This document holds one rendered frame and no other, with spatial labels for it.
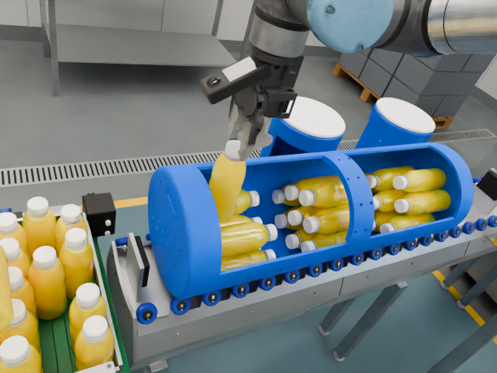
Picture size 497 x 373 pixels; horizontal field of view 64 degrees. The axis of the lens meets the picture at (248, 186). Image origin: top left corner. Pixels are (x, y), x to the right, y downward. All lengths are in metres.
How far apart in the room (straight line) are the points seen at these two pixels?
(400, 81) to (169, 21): 2.35
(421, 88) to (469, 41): 3.66
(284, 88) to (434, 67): 3.46
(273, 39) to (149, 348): 0.70
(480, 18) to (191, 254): 0.56
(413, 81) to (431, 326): 2.45
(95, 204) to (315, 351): 1.43
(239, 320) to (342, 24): 0.76
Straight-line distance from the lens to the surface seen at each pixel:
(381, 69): 4.52
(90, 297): 0.79
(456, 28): 0.55
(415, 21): 0.58
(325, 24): 0.50
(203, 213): 0.76
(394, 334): 2.43
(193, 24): 4.37
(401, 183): 1.21
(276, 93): 0.69
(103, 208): 1.04
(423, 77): 4.20
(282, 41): 0.64
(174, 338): 1.00
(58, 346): 0.95
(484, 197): 1.78
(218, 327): 1.04
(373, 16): 0.52
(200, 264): 0.77
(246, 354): 2.02
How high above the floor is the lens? 1.75
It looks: 39 degrees down
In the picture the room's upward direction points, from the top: 19 degrees clockwise
